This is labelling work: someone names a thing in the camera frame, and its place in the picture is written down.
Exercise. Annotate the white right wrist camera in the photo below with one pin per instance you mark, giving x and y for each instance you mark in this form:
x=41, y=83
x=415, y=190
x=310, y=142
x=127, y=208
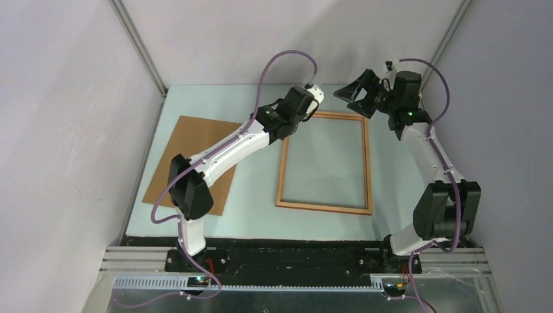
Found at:
x=390, y=65

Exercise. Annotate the aluminium rail right side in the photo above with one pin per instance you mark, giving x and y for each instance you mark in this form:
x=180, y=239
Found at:
x=436, y=43

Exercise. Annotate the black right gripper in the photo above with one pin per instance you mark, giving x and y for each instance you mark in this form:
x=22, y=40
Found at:
x=366, y=81

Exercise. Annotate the aluminium rail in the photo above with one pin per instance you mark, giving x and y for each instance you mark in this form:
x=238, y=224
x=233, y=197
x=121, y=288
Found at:
x=436, y=43
x=463, y=262
x=128, y=25

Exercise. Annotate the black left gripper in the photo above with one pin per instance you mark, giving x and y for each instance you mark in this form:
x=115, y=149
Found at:
x=301, y=117

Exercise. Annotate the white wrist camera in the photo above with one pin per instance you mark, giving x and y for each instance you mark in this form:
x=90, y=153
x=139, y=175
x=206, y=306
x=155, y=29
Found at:
x=390, y=65
x=316, y=92

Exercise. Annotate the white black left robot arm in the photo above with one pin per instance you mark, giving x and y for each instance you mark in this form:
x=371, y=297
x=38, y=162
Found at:
x=191, y=178

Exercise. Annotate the aluminium rail left side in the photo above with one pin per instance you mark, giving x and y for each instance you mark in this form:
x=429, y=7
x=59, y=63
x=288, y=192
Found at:
x=128, y=25

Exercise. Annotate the wooden picture frame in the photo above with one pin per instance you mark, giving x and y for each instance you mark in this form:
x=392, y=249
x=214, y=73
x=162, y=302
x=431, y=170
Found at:
x=325, y=166

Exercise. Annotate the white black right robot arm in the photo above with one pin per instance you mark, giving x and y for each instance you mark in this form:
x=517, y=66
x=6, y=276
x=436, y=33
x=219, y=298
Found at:
x=407, y=242

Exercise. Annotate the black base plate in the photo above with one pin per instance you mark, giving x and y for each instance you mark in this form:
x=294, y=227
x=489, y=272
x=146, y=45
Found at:
x=296, y=266

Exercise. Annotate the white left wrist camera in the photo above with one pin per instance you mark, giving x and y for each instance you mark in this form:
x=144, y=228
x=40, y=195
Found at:
x=316, y=92

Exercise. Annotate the brown fibreboard backing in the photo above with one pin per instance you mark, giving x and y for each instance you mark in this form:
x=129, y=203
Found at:
x=190, y=136

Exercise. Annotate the grey slotted cable duct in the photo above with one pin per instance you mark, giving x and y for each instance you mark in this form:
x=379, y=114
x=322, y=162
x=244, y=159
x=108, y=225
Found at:
x=185, y=283

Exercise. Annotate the aluminium front rail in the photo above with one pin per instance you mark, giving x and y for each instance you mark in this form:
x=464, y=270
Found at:
x=463, y=262

